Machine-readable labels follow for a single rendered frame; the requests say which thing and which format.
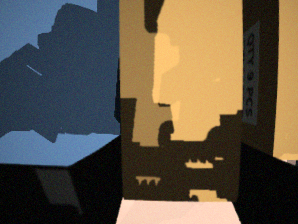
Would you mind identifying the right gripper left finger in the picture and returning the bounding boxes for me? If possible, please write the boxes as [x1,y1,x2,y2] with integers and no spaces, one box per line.
[0,134,123,224]

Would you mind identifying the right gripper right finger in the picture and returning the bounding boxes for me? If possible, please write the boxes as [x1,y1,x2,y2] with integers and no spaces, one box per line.
[231,142,298,224]

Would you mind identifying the brown cardboard carton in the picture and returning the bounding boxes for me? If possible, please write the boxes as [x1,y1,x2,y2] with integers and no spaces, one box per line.
[241,0,298,160]
[119,0,243,202]

